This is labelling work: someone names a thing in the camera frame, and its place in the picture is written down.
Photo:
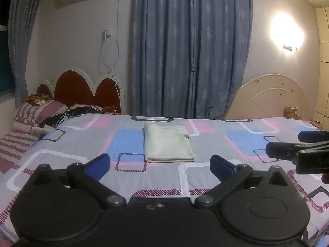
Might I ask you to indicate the red scalloped headboard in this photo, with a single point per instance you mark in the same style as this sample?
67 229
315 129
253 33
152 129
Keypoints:
74 87

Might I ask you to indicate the dark window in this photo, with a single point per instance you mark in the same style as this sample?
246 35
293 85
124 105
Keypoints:
4 46

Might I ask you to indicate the pink striped sheet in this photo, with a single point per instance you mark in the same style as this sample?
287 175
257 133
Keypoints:
15 146

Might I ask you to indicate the white rolled blanket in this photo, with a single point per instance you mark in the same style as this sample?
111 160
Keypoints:
30 129

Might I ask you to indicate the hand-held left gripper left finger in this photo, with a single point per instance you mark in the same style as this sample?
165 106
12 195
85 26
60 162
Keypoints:
99 163

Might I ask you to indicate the blue-grey wide curtain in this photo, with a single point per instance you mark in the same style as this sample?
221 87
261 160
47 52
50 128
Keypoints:
190 49

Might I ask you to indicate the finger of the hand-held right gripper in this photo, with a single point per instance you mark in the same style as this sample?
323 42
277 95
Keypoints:
312 135
282 150

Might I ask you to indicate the cream towel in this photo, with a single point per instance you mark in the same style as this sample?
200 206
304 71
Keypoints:
167 144

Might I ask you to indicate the colourful printed cloth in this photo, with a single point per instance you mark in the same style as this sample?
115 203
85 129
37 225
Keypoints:
38 99

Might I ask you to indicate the wall lamp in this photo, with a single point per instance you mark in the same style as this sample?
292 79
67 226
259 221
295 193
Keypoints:
290 47

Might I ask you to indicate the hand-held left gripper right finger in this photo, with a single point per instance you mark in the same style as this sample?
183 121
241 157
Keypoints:
221 166

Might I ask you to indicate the black garment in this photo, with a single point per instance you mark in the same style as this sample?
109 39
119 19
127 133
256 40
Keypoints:
77 112

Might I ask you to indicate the patterned bed sheet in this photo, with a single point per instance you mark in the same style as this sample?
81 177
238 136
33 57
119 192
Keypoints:
77 144

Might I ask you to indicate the cream arched headboard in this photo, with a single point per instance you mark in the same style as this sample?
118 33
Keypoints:
270 100

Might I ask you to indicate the pink striped pillow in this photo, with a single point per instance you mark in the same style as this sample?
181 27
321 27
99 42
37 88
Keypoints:
38 110

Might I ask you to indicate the blue-grey narrow curtain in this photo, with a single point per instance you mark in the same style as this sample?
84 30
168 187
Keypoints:
21 38

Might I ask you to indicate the orange patterned cloth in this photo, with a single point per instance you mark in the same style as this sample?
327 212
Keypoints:
291 112

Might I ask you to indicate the cream wardrobe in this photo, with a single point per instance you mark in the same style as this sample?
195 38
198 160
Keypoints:
323 64

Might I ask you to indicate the white wall plug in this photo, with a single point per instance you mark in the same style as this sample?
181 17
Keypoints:
107 33

